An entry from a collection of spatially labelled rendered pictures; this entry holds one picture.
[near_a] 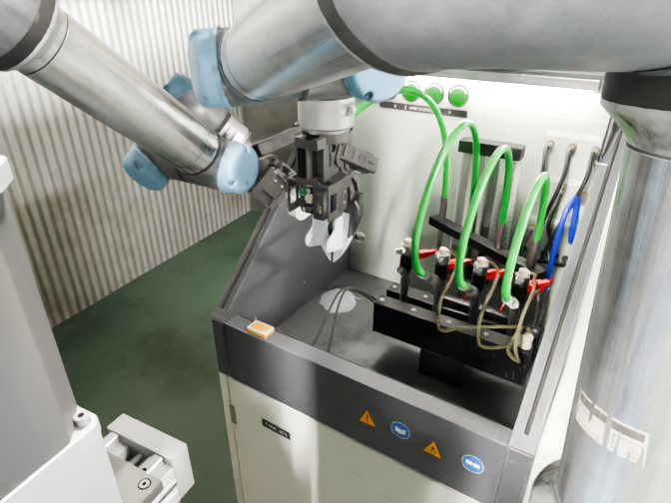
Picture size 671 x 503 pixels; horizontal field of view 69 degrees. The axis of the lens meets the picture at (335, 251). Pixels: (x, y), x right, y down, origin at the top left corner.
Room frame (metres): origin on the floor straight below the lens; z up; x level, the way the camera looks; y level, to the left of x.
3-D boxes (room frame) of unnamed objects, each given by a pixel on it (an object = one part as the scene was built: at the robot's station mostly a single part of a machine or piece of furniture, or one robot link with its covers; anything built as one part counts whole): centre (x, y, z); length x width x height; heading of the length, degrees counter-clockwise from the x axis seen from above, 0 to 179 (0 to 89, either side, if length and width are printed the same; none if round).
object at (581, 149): (1.03, -0.50, 1.20); 0.13 x 0.03 x 0.31; 58
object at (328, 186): (0.66, 0.02, 1.37); 0.09 x 0.08 x 0.12; 148
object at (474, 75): (1.16, -0.30, 1.43); 0.54 x 0.03 x 0.02; 58
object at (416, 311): (0.87, -0.26, 0.91); 0.34 x 0.10 x 0.15; 58
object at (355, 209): (0.67, -0.02, 1.31); 0.05 x 0.02 x 0.09; 58
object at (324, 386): (0.73, -0.03, 0.87); 0.62 x 0.04 x 0.16; 58
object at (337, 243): (0.66, 0.00, 1.26); 0.06 x 0.03 x 0.09; 148
